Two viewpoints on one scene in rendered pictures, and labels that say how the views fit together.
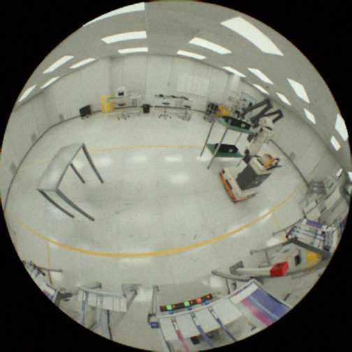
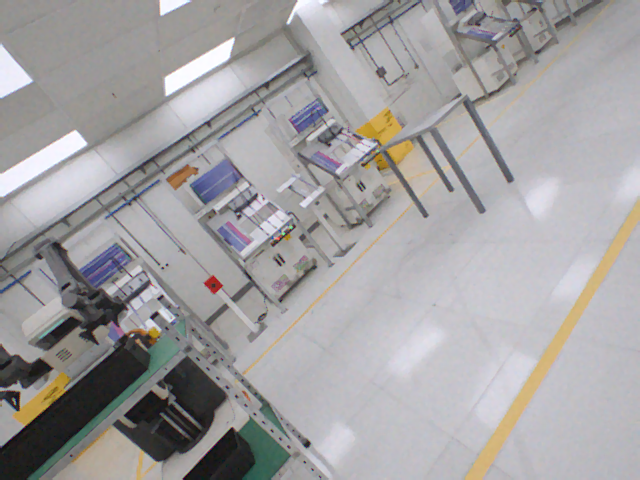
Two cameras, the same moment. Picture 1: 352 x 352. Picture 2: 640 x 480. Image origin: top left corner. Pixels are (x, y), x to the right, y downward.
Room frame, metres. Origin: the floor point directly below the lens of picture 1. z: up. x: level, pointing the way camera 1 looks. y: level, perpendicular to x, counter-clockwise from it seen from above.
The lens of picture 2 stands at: (3.06, 0.15, 1.22)
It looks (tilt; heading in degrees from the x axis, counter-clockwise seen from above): 14 degrees down; 182
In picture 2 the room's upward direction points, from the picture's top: 38 degrees counter-clockwise
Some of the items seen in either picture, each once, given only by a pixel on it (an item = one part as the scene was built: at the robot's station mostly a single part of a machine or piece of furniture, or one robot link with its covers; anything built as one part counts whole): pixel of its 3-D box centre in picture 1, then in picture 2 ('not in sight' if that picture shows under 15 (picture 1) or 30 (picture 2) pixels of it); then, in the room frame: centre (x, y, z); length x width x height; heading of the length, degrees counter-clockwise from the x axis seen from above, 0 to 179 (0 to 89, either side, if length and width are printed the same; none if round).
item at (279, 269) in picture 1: (257, 271); (233, 306); (-0.25, -1.11, 0.39); 0.24 x 0.24 x 0.78; 21
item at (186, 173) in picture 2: not in sight; (189, 171); (-1.09, -0.72, 1.82); 0.68 x 0.30 x 0.20; 111
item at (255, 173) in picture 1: (256, 171); (161, 392); (1.18, -1.28, 0.59); 0.55 x 0.34 x 0.83; 112
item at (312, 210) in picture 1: (323, 200); not in sight; (0.77, -4.99, 0.95); 1.36 x 0.82 x 1.90; 21
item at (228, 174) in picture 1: (239, 182); (210, 442); (1.26, -1.24, 0.16); 0.67 x 0.64 x 0.25; 22
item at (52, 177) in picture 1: (73, 184); (442, 163); (0.31, 1.30, 0.40); 0.70 x 0.45 x 0.80; 18
